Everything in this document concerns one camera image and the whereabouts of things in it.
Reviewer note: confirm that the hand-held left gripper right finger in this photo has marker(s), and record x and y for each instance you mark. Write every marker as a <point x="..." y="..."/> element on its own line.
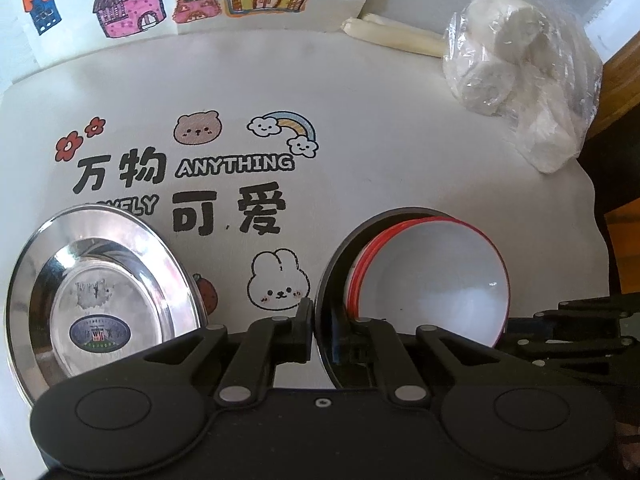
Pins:
<point x="341" y="347"/>

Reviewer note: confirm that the steel plate with oval sticker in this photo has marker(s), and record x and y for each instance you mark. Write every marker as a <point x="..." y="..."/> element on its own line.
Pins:
<point x="95" y="300"/>

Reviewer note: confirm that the white bowl with red rim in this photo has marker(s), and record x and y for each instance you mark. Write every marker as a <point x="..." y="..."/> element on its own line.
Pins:
<point x="440" y="280"/>

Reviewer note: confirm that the white printed tablecloth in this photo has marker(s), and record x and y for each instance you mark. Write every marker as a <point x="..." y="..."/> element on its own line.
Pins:
<point x="400" y="150"/>

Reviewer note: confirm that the plastic bag of white rolls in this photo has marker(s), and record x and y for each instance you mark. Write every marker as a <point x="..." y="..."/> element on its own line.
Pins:
<point x="520" y="75"/>

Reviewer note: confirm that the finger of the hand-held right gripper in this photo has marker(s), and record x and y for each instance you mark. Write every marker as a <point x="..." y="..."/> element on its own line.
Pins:
<point x="565" y="355"/>
<point x="590" y="312"/>

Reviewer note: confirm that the brown wooden furniture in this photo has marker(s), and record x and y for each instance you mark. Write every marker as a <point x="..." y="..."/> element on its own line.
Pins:
<point x="625" y="90"/>

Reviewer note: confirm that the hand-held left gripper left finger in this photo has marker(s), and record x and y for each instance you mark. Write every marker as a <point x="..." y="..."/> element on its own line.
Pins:
<point x="303" y="321"/>

